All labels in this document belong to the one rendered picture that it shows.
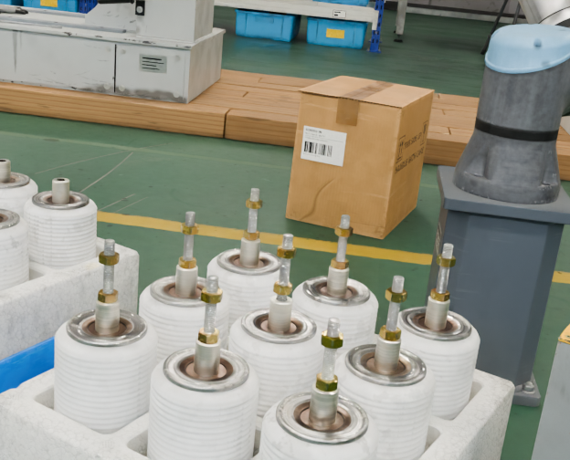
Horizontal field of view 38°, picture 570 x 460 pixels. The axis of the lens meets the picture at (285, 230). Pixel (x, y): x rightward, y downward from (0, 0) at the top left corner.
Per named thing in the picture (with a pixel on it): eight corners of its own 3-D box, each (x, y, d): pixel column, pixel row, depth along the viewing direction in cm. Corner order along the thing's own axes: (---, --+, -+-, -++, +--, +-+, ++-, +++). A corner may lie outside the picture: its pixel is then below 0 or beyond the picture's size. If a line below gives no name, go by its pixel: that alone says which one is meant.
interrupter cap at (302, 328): (290, 308, 88) (291, 302, 88) (331, 339, 82) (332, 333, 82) (226, 318, 85) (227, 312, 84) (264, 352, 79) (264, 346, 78)
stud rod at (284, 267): (273, 306, 83) (280, 234, 80) (280, 303, 83) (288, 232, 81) (280, 309, 82) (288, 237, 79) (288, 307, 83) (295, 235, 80)
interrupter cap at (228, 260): (209, 272, 96) (210, 266, 95) (224, 249, 103) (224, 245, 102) (275, 281, 95) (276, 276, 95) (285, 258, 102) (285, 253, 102)
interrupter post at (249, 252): (237, 267, 98) (238, 241, 97) (240, 260, 100) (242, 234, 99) (257, 270, 97) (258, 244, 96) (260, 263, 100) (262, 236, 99)
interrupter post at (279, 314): (282, 322, 85) (285, 292, 84) (294, 332, 83) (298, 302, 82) (261, 326, 84) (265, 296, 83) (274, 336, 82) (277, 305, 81)
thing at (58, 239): (61, 301, 125) (62, 186, 119) (109, 321, 121) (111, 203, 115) (9, 322, 118) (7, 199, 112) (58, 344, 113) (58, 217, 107)
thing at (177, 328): (129, 418, 98) (134, 276, 92) (209, 412, 101) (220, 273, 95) (139, 467, 89) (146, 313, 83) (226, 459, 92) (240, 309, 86)
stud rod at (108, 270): (115, 315, 79) (117, 240, 77) (107, 318, 78) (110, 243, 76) (107, 311, 80) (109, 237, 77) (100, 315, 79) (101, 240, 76)
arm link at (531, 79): (457, 114, 121) (473, 18, 116) (517, 110, 128) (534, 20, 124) (523, 134, 112) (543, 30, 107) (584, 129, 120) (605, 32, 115)
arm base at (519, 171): (449, 169, 131) (459, 106, 127) (547, 181, 129) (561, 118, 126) (456, 195, 116) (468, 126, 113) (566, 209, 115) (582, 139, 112)
